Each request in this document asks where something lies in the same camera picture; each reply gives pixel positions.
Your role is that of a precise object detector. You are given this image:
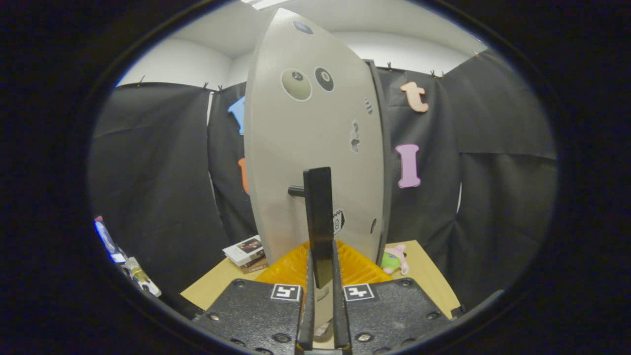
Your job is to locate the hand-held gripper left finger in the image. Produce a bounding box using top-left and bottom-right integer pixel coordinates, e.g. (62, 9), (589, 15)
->
(192, 240), (316, 355)

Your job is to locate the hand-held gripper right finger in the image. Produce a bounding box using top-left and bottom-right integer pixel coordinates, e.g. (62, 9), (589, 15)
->
(331, 240), (452, 355)

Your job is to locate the light grey shoe cabinet door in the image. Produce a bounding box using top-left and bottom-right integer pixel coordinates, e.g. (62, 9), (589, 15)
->
(244, 7), (388, 341)

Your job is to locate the green pink plush toy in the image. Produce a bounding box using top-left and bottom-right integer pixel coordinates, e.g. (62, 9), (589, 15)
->
(380, 244), (410, 275)

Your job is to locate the white book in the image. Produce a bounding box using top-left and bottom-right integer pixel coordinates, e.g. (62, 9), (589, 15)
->
(223, 236), (265, 267)

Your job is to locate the white blue packaging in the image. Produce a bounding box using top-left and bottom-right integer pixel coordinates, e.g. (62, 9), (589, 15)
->
(94, 215), (162, 298)

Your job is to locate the black backdrop cloth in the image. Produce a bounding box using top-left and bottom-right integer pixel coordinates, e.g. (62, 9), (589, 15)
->
(89, 49), (558, 312)

